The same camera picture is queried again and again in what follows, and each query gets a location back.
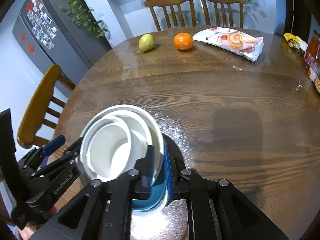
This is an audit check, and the small white ramekin bowl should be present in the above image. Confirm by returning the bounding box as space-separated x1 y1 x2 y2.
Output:
84 117 131 182

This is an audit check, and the red sauce bottle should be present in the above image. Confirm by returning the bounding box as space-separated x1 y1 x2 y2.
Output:
303 30 319 69

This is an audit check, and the small clear white-lid jar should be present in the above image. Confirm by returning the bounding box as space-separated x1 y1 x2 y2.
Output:
308 62 320 82

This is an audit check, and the large white bowl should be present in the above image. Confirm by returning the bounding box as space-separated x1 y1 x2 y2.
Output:
80 105 164 184

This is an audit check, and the left back wooden chair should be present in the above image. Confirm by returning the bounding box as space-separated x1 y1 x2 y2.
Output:
144 0 197 31

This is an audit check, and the blue square dish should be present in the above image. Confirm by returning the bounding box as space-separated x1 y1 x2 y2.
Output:
132 166 166 211

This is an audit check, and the medium white bowl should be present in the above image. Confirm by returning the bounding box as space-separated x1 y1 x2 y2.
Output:
80 110 152 180

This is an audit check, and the right back wooden chair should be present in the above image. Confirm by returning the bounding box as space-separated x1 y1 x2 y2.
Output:
200 0 245 28

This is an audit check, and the green pear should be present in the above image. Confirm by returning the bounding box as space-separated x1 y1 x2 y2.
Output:
138 34 156 53

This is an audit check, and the orange tangerine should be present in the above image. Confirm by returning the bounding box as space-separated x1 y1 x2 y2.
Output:
174 33 194 51

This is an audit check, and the white snack bag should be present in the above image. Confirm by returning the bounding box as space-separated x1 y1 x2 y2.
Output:
193 27 264 62

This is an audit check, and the brown paste jar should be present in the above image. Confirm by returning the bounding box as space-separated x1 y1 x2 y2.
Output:
314 76 320 94

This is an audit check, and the yellow snack packet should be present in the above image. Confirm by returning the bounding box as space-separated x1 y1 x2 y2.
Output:
283 33 308 56

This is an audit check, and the person's left hand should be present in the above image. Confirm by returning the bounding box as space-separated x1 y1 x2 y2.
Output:
18 205 58 240

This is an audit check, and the grey refrigerator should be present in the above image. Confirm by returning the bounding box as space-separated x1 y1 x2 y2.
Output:
12 0 111 85

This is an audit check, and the side wooden chair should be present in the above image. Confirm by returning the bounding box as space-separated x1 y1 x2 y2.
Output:
17 64 76 149

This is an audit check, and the hanging green vine plant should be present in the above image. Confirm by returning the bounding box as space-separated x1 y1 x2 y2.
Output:
54 0 107 38

